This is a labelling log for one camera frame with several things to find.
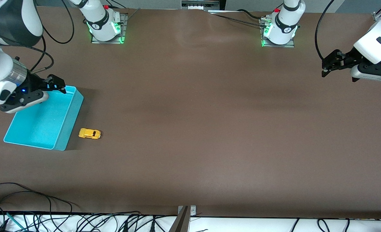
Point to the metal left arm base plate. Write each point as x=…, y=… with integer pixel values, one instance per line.
x=288, y=45

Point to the turquoise plastic bin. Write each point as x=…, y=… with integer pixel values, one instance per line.
x=42, y=129

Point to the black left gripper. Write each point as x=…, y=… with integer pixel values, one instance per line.
x=348, y=58

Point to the black plug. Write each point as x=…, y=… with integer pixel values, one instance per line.
x=125, y=226
x=152, y=226

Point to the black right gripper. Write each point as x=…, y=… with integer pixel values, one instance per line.
x=34, y=84

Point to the white flat strip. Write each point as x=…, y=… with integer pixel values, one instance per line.
x=222, y=12

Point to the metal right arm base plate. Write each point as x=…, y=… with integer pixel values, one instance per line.
x=108, y=42

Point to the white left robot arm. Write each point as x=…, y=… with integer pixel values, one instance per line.
x=287, y=22

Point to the white lower desk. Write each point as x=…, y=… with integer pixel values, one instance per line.
x=242, y=225

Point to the dark metal camera pole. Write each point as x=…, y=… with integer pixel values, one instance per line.
x=180, y=222

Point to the yellow beetle toy car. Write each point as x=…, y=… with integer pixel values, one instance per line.
x=89, y=133

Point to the silver metal bracket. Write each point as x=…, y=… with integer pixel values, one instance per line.
x=193, y=211

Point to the grey power strip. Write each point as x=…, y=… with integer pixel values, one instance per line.
x=200, y=4

